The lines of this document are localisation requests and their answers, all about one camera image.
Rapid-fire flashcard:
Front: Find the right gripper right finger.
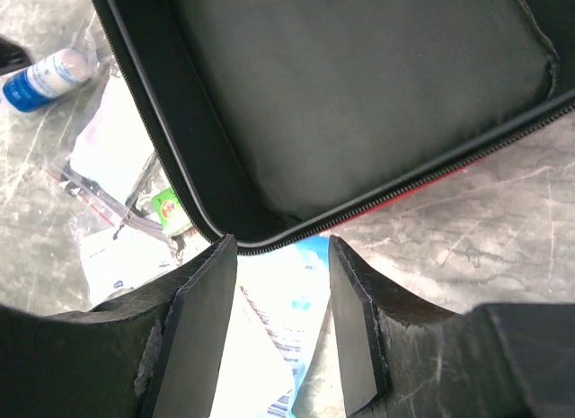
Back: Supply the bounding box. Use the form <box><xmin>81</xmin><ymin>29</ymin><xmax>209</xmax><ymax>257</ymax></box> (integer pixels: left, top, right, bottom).
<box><xmin>329</xmin><ymin>236</ymin><xmax>574</xmax><ymax>417</ymax></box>

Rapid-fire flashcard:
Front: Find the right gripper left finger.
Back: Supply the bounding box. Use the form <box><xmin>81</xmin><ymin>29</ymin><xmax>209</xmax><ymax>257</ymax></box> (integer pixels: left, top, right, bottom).
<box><xmin>1</xmin><ymin>236</ymin><xmax>237</xmax><ymax>417</ymax></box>

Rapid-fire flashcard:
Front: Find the small green box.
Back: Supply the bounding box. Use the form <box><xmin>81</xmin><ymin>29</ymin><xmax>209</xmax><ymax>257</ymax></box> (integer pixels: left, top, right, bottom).
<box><xmin>152</xmin><ymin>187</ymin><xmax>192</xmax><ymax>237</ymax></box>

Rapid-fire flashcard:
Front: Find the red black medicine case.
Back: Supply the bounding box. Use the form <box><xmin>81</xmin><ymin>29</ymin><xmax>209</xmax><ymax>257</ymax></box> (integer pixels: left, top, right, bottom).
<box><xmin>91</xmin><ymin>0</ymin><xmax>574</xmax><ymax>254</ymax></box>

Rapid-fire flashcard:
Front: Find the blue white small bottle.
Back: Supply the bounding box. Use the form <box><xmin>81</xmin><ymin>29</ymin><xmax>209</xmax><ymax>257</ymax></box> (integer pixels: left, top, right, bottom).
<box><xmin>1</xmin><ymin>48</ymin><xmax>93</xmax><ymax>112</ymax></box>

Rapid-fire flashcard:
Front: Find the white blue wipe sachet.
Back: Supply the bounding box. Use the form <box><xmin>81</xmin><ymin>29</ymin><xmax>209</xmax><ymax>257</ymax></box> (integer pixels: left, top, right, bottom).
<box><xmin>79</xmin><ymin>227</ymin><xmax>208</xmax><ymax>306</ymax></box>

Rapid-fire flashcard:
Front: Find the blue white bandage packet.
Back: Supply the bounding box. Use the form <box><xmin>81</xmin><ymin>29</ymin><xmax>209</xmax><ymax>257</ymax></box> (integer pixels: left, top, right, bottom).
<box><xmin>211</xmin><ymin>236</ymin><xmax>330</xmax><ymax>417</ymax></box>

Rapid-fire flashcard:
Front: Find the clear bag with pads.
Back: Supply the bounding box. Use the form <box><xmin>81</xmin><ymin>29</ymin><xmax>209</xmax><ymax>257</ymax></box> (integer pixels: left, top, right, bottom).
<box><xmin>47</xmin><ymin>61</ymin><xmax>156</xmax><ymax>226</ymax></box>

